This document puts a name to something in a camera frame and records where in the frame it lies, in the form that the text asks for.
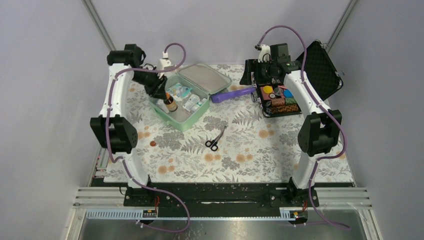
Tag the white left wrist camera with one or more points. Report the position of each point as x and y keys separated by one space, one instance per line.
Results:
x=164 y=62

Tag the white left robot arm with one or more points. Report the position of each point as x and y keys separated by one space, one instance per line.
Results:
x=111 y=127

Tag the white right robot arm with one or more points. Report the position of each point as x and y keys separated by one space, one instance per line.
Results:
x=321 y=128

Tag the blue white wipes packet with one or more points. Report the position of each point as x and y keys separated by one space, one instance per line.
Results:
x=180 y=91

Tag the brown bottle orange cap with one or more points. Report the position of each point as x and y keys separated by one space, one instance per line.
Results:
x=170 y=103

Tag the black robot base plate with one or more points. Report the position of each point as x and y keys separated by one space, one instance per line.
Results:
x=214 y=200

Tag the black poker chip case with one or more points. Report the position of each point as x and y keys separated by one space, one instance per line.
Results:
x=277 y=101

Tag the mint green medicine case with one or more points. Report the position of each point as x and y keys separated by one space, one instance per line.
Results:
x=204 y=81

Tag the black scissors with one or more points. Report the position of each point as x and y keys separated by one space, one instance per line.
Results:
x=213 y=144

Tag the purple cylindrical tube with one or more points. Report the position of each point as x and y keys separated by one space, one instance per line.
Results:
x=220 y=97

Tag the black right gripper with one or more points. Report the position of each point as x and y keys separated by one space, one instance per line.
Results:
x=252 y=65

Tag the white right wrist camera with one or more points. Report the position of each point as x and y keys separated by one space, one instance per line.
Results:
x=264 y=53

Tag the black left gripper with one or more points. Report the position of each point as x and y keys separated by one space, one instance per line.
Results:
x=157 y=89

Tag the white bottle green label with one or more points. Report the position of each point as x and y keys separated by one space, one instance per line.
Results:
x=197 y=105

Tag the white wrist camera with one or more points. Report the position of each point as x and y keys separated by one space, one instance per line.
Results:
x=164 y=62
x=264 y=53

